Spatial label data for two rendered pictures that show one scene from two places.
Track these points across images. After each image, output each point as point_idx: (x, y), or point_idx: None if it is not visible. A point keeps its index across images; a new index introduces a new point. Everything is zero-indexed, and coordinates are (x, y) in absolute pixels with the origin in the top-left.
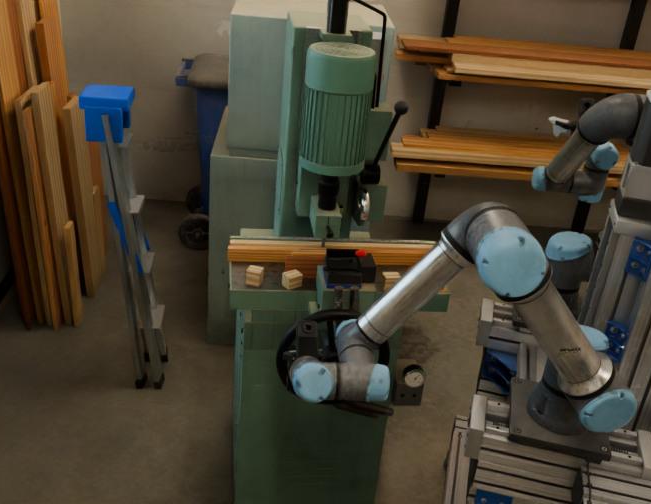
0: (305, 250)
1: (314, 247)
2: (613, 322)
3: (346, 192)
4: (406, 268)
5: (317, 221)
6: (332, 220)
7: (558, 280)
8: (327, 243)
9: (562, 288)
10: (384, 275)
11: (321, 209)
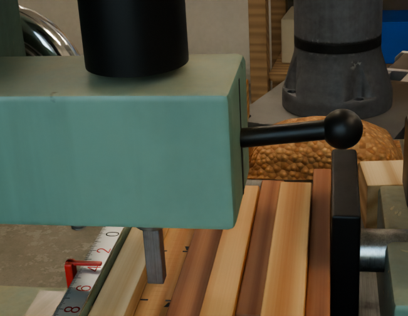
0: (267, 312)
1: (131, 315)
2: None
3: (20, 19)
4: (252, 177)
5: (232, 127)
6: (242, 90)
7: (376, 19)
8: (129, 264)
9: (380, 33)
10: (393, 184)
11: (151, 81)
